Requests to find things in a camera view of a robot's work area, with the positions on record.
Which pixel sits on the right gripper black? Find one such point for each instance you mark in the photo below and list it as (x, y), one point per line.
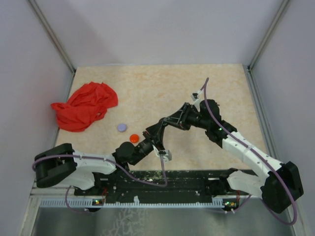
(180, 118)

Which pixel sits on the white cable duct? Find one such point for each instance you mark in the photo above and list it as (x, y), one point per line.
(95, 203)

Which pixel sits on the aluminium frame post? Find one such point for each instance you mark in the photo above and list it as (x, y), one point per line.
(269, 33)
(51, 35)

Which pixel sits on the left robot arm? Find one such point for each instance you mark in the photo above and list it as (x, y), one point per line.
(64, 165)

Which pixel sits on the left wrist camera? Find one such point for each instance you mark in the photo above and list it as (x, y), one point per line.
(164, 154)

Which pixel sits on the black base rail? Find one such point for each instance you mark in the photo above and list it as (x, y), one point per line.
(152, 187)

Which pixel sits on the right aluminium frame post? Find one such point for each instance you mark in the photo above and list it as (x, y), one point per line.
(269, 33)

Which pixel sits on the orange earbud charging case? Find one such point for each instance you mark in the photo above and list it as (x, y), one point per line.
(134, 138)

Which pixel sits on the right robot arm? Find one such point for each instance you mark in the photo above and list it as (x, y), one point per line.
(276, 183)

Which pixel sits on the left aluminium frame post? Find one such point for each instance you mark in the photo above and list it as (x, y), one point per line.
(51, 35)

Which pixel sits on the red cloth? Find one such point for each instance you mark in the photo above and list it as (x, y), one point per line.
(87, 104)

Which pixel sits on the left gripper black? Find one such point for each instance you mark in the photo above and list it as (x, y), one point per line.
(156, 132)

